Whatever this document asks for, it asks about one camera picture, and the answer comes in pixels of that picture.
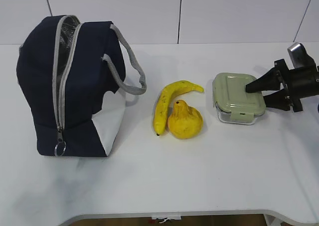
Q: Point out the yellow banana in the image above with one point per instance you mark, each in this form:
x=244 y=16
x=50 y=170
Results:
x=168 y=93

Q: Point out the navy and white lunch bag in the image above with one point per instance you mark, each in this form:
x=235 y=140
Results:
x=75 y=77

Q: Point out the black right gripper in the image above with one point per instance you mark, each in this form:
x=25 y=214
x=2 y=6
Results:
x=298 y=84

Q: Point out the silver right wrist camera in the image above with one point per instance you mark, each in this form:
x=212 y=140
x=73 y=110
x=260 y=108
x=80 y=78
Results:
x=299 y=56

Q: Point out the green lid glass container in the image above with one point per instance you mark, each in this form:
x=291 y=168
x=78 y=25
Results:
x=233 y=104

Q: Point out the yellow pear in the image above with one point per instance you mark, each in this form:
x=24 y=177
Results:
x=184 y=121

